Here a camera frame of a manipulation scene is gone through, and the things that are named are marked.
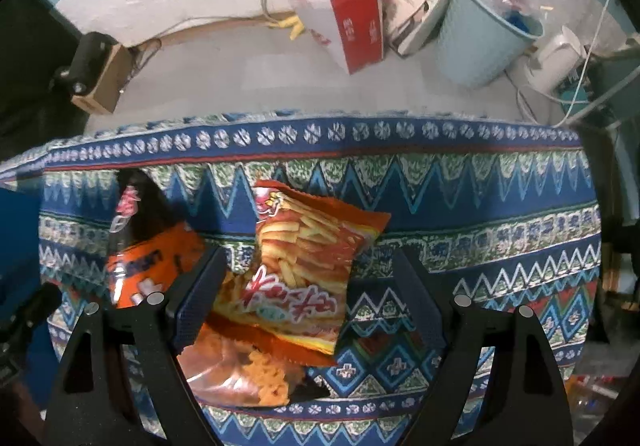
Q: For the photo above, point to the orange black snack bag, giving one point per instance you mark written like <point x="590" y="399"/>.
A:
<point x="149" y="244"/>

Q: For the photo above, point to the light blue waste bin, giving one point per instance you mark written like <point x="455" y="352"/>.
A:
<point x="475" y="44"/>

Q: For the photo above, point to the black round speaker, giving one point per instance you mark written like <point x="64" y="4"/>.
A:
<point x="83" y="73"/>

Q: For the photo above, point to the red fries snack bag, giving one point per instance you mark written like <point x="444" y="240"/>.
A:
<point x="291" y="301"/>

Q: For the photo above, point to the yellow banana peel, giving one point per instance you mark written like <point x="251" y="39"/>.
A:
<point x="292" y="23"/>

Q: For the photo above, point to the cardboard box blue rim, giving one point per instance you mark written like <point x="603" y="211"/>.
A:
<point x="20" y="276"/>

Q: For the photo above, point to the blue patterned tablecloth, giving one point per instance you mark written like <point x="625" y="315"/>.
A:
<point x="504" y="213"/>

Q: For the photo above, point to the red white paper bag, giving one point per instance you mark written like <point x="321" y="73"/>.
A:
<point x="352" y="31"/>

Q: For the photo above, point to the orange chips clear bag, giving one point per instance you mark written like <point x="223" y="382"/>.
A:
<point x="224" y="372"/>

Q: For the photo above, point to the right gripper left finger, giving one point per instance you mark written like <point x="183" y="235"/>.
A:
<point x="91" y="401"/>

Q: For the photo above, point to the white electric kettle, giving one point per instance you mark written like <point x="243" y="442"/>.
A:
<point x="549" y="65"/>

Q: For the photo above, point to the small cardboard box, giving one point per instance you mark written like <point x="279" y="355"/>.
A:
<point x="103" y="99"/>

